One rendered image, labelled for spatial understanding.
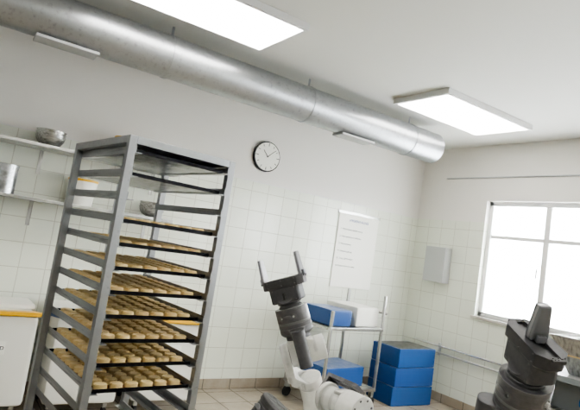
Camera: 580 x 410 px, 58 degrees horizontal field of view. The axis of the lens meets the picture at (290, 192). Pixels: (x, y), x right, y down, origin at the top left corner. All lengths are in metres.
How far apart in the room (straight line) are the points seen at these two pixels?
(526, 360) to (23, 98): 4.31
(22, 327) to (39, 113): 1.72
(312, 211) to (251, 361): 1.72
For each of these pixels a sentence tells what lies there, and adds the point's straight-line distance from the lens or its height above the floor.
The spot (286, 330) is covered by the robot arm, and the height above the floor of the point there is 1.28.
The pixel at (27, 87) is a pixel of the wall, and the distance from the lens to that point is 4.78.
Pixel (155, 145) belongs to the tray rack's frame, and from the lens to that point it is 2.09.
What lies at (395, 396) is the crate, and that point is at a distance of 6.00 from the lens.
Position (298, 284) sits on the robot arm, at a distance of 1.39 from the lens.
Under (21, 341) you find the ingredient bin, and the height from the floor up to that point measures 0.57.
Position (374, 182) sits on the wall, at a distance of 6.40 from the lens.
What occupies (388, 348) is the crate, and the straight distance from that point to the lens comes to 5.97.
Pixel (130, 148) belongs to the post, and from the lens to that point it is 2.04.
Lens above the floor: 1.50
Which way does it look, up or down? 6 degrees up
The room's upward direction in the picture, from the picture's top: 9 degrees clockwise
